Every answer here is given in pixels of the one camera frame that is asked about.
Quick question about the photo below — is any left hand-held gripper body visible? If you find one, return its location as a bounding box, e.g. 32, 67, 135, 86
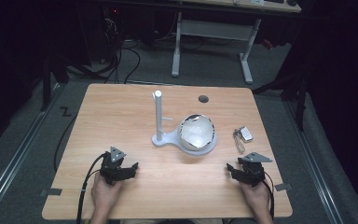
99, 146, 128, 187

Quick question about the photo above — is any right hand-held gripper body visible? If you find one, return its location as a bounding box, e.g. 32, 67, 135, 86
237, 151, 273, 189

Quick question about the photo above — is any person's left hand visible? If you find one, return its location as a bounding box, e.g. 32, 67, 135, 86
90, 172, 123, 220

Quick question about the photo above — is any person's right hand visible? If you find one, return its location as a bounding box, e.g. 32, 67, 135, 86
241, 180, 272, 220

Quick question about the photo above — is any grey tape piece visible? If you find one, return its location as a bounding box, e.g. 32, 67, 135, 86
39, 188, 63, 198
274, 182, 294, 192

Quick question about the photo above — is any silver car key with keyring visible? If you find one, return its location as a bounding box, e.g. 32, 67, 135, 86
232, 125, 255, 155

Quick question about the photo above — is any white round bowl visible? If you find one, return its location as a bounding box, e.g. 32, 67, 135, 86
178, 113, 215, 152

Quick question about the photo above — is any white stand with pole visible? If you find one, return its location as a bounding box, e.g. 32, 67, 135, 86
150, 90, 218, 157

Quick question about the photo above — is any black metal stand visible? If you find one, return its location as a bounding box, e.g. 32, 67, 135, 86
39, 54, 71, 112
251, 69, 310, 133

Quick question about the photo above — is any white-framed wooden desk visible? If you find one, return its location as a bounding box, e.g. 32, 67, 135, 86
171, 0, 303, 86

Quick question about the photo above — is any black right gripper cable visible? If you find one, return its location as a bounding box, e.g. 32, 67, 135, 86
262, 170, 276, 220

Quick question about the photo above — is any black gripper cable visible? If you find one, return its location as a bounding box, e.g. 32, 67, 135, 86
262, 170, 276, 220
76, 152, 106, 224

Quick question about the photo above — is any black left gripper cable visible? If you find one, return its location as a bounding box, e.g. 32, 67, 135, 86
76, 152, 106, 224

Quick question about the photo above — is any metal floor rail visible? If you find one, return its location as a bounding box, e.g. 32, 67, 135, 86
0, 83, 65, 220
283, 99, 346, 224

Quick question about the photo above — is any bundle of black cables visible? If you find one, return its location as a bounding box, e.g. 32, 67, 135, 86
101, 17, 142, 85

